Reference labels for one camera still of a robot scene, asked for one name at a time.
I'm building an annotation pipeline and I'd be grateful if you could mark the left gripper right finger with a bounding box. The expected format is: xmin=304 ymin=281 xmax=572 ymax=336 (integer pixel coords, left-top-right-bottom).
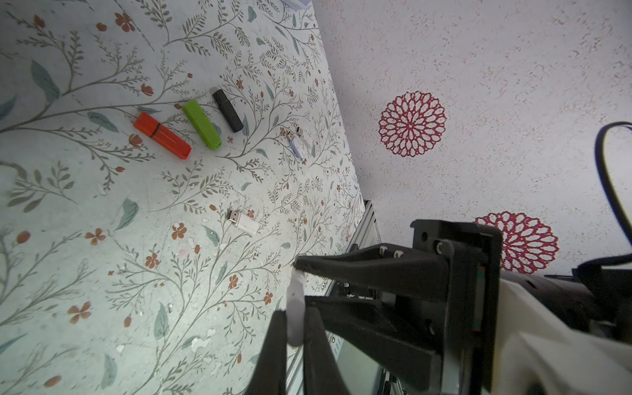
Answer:
xmin=303 ymin=307 xmax=350 ymax=395

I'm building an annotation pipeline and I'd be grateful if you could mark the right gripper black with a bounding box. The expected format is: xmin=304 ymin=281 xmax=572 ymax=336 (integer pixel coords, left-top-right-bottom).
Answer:
xmin=294 ymin=220 xmax=503 ymax=394

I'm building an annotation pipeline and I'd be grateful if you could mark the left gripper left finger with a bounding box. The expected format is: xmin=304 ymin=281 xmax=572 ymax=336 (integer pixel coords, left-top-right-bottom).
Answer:
xmin=245 ymin=310 xmax=287 ymax=395

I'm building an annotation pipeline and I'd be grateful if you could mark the black usb drive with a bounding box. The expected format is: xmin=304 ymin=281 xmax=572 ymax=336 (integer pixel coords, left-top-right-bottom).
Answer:
xmin=212 ymin=89 xmax=244 ymax=133

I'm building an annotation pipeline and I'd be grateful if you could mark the green usb drive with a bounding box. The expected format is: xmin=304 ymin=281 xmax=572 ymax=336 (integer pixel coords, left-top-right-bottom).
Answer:
xmin=182 ymin=100 xmax=222 ymax=151

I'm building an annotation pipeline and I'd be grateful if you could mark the red usb drive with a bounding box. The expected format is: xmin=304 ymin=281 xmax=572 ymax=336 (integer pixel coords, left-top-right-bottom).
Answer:
xmin=133 ymin=112 xmax=192 ymax=160

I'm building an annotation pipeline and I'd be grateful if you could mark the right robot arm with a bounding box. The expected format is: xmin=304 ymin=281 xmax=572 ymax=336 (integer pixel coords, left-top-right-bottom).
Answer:
xmin=269 ymin=220 xmax=631 ymax=394

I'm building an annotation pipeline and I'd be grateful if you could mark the small white usb stick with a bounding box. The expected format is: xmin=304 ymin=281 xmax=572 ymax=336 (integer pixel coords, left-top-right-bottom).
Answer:
xmin=228 ymin=210 xmax=260 ymax=235

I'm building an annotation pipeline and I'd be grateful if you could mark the purple white usb drive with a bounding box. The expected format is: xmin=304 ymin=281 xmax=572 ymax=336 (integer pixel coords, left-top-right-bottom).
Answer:
xmin=286 ymin=131 xmax=304 ymax=161

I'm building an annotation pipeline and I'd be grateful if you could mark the purple rectangular case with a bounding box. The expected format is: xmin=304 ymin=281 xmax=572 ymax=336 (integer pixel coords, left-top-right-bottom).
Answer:
xmin=281 ymin=0 xmax=311 ymax=11

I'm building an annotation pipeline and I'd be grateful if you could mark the aluminium front rail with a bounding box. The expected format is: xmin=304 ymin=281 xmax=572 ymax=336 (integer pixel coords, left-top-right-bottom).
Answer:
xmin=285 ymin=199 xmax=396 ymax=395

